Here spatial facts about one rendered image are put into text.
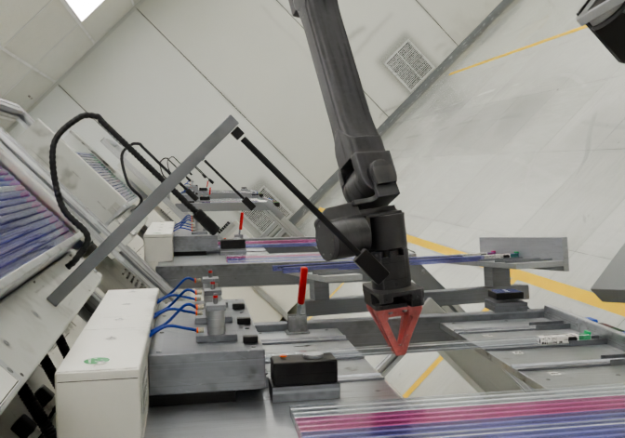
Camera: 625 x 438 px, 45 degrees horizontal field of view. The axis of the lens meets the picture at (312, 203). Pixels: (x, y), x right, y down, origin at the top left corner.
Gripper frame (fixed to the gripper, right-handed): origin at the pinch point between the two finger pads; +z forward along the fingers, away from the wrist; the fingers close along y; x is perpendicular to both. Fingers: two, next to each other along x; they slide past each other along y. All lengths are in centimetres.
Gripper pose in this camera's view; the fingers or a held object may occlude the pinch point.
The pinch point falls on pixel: (398, 348)
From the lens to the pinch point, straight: 111.1
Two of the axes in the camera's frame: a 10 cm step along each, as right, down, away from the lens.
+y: 1.7, 0.5, -9.8
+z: 1.1, 9.9, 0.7
